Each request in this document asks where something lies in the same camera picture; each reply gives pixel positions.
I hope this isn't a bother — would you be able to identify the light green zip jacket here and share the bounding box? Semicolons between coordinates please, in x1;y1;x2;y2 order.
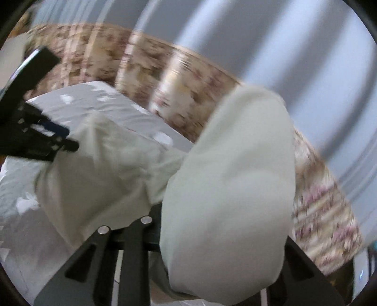
35;84;297;305

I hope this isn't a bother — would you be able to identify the grey patterned bed sheet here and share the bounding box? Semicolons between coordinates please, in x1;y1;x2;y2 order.
0;80;195;306

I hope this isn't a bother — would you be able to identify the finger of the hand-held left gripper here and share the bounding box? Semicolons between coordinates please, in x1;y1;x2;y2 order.
17;102;70;138
0;129;81;162

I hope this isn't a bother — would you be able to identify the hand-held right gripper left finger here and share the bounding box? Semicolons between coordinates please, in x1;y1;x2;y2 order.
33;206;163;306

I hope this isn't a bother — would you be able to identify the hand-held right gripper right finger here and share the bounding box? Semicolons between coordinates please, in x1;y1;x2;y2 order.
263;236;346;306

